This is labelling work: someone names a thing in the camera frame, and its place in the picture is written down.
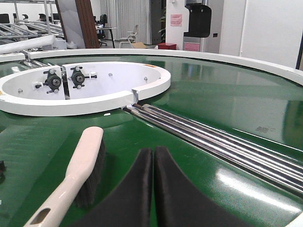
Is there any white outer conveyor rim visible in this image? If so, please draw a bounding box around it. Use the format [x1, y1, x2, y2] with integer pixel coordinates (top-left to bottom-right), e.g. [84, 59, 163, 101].
[0, 48, 303, 86]

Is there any black bearing unit left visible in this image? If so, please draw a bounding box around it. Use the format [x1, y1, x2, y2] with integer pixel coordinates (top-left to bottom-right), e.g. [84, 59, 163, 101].
[34, 69, 62, 94]

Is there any cream hand brush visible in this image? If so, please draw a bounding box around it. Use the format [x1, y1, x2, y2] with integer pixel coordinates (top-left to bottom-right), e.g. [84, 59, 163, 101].
[24, 126, 106, 227]

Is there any white office chair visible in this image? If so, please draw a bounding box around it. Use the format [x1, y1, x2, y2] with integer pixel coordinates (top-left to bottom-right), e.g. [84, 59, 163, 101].
[119, 25, 139, 48]

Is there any brown wooden pillar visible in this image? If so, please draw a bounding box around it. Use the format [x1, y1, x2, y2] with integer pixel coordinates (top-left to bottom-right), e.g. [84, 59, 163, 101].
[75, 0, 100, 49]

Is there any green potted plant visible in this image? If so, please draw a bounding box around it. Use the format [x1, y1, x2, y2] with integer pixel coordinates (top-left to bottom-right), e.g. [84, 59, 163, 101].
[159, 7, 166, 43]

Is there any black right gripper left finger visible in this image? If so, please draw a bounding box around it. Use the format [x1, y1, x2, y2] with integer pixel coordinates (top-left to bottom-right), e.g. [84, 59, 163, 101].
[70, 148, 153, 227]

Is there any red box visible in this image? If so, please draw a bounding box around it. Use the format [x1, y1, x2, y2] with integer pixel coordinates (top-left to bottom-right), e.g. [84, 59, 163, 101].
[157, 43, 177, 50]

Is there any chrome roller strip right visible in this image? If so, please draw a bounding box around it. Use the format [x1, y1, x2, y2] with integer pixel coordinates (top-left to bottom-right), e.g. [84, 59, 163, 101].
[123, 104, 303, 197]

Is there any pink wall notice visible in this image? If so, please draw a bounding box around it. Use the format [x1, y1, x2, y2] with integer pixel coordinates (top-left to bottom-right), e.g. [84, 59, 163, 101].
[170, 14, 182, 26]

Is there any white foam roll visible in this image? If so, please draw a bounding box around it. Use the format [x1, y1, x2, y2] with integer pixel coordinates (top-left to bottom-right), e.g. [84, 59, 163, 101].
[0, 35, 55, 54]

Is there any white inner conveyor ring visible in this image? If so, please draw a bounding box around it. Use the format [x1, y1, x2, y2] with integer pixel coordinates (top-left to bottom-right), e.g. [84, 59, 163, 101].
[0, 61, 171, 117]

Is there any black bearing unit right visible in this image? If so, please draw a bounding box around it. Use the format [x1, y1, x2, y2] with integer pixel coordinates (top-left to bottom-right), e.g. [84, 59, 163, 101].
[70, 66, 98, 89]

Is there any roller conveyor rack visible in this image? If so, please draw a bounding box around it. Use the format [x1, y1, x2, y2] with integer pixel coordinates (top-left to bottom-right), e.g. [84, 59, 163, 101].
[0, 0, 63, 41]

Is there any black bearing unit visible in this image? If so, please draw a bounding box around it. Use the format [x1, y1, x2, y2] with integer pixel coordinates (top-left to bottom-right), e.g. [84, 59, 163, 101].
[70, 66, 98, 89]
[34, 69, 62, 94]

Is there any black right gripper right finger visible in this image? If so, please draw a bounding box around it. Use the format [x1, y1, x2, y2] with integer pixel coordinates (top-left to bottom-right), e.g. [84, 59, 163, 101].
[154, 146, 246, 227]

